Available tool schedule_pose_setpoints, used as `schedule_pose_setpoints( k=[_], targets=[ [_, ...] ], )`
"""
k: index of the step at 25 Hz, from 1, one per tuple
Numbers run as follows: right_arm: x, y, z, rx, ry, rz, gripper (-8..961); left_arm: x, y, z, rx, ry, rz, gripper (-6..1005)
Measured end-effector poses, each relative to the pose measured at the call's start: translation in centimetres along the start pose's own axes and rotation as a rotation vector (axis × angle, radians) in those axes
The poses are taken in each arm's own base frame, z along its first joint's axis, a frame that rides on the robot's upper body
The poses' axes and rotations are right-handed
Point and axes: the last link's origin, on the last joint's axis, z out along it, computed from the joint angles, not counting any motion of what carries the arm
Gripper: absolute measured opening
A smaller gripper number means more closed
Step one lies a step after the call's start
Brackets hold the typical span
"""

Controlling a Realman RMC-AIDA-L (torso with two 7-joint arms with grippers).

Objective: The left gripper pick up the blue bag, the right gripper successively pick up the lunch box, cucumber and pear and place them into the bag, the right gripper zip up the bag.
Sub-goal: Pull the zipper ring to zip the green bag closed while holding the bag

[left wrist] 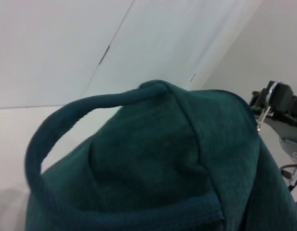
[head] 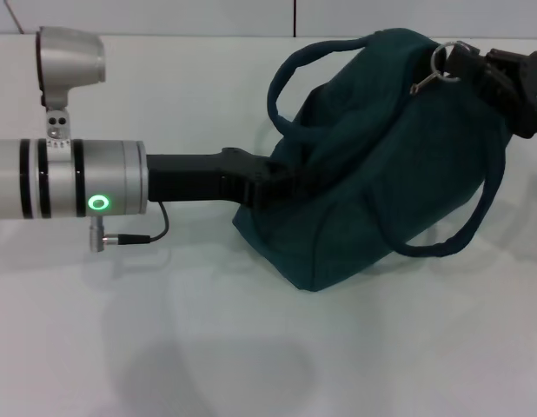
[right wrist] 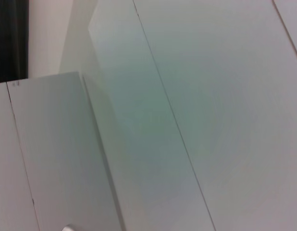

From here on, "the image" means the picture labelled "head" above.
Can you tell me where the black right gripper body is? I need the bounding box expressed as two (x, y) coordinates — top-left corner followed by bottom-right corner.
(511, 50), (537, 140)

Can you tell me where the left arm cable with plug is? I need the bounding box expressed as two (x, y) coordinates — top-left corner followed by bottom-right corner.
(89, 202), (170, 253)

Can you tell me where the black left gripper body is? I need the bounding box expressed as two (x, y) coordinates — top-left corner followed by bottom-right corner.
(145, 146), (295, 210)

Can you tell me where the teal insulated lunch bag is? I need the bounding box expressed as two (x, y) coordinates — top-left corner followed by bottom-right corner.
(232, 28), (513, 293)

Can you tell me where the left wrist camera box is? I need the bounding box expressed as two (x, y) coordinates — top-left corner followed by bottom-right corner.
(36, 25), (107, 142)

